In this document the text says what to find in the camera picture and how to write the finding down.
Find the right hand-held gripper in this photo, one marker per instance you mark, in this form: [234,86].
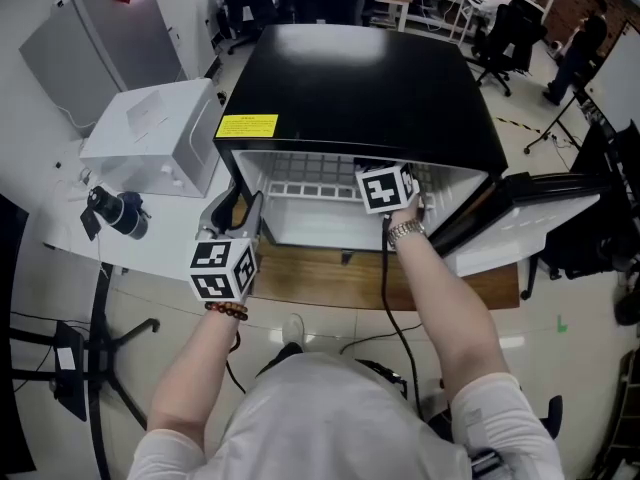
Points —
[385,190]

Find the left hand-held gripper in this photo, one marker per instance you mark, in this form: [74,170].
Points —
[220,268]

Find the black mini fridge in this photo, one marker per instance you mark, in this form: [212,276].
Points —
[360,83]

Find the person's right forearm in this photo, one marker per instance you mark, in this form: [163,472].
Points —
[450,308]

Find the person's left forearm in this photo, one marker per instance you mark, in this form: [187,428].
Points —
[190,378]

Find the person's right hand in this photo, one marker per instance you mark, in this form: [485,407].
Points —
[410,213]

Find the silver wristwatch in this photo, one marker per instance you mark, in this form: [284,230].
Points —
[405,230]

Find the white fridge shelf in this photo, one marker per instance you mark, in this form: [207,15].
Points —
[310,178]

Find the white table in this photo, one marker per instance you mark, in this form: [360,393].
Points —
[150,233]

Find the yellow warning sticker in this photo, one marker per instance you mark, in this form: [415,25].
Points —
[247,125]

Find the wooden top table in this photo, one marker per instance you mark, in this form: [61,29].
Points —
[320,278]

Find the white microwave oven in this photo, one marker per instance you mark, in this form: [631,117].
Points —
[150,133]

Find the person's white left shoe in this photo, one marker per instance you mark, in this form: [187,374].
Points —
[293,328]

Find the black smartphone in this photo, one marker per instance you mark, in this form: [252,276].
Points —
[90,225]

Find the person's black trousers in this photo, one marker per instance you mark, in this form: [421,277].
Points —
[280,360]

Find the black table base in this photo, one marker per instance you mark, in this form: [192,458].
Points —
[100,338]

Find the black office chair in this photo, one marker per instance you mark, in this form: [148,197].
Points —
[245,3]
[510,38]
[552,415]

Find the tall grey fridge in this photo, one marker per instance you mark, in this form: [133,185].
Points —
[100,48]

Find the person's white shirt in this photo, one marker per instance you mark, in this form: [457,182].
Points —
[325,418]

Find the black box with white label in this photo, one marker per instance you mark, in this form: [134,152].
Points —
[70,368]

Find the large black monitor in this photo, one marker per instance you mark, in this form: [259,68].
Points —
[12,343]

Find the whiteboard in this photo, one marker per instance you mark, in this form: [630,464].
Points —
[617,78]

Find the black camera on table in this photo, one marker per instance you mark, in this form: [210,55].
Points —
[117,210]

